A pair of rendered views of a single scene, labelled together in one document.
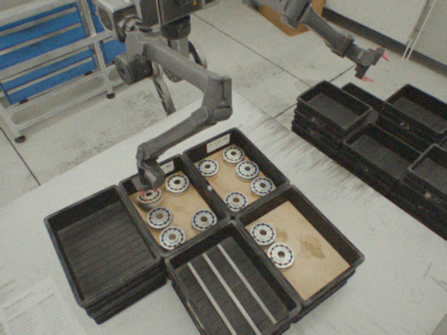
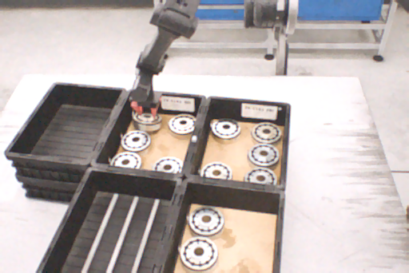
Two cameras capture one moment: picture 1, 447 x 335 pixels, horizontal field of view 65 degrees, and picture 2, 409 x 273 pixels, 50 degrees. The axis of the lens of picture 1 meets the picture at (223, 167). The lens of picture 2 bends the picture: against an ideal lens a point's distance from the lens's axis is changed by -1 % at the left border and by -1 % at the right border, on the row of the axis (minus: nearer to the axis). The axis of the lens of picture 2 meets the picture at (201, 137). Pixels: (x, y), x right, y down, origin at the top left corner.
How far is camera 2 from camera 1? 75 cm
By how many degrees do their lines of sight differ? 33
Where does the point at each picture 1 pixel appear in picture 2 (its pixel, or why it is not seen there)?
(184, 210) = (165, 152)
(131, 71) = (248, 11)
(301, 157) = (367, 197)
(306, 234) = (256, 261)
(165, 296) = not seen: hidden behind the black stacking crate
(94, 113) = (240, 65)
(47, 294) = not seen: hidden behind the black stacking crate
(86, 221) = (88, 110)
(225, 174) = (239, 148)
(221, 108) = (176, 13)
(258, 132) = (342, 140)
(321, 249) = not seen: outside the picture
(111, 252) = (77, 143)
